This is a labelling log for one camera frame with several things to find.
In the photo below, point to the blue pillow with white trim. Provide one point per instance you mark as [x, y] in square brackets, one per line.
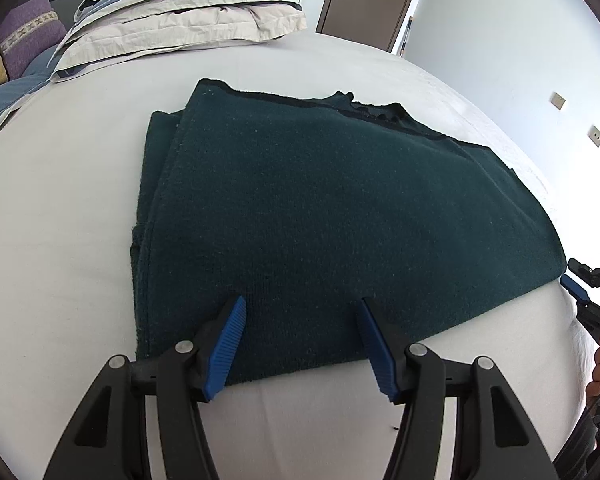
[5, 102]

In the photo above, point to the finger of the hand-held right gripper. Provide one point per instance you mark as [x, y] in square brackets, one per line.
[575, 287]
[582, 267]

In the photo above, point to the beige pillow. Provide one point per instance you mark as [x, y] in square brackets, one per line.
[180, 22]
[155, 47]

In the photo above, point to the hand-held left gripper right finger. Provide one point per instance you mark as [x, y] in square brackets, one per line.
[377, 355]

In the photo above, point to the dark green sweater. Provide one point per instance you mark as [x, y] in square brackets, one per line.
[305, 200]

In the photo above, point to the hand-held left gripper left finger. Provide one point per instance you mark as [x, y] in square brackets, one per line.
[225, 350]

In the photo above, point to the beige wall socket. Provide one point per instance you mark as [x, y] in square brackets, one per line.
[596, 135]
[559, 101]

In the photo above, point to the thin stick beside door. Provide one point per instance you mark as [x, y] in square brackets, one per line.
[404, 37]

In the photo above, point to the purple patterned cushion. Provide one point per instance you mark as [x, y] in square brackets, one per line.
[30, 35]

